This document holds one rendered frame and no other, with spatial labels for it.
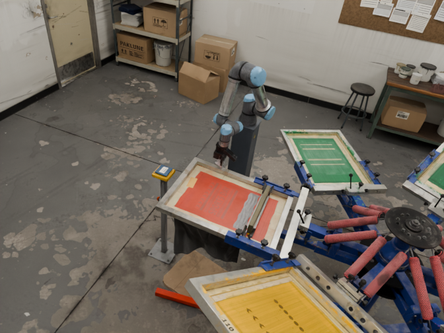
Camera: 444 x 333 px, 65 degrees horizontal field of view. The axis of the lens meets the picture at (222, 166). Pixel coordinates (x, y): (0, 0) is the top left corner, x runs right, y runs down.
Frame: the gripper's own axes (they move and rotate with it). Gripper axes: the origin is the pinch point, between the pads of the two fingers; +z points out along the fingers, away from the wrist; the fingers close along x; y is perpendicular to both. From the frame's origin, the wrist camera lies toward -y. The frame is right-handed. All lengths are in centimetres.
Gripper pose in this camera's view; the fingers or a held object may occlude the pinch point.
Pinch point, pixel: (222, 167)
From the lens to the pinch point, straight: 256.0
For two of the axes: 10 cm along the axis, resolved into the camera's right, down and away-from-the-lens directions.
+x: -3.7, 5.5, -7.4
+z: -1.5, 7.6, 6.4
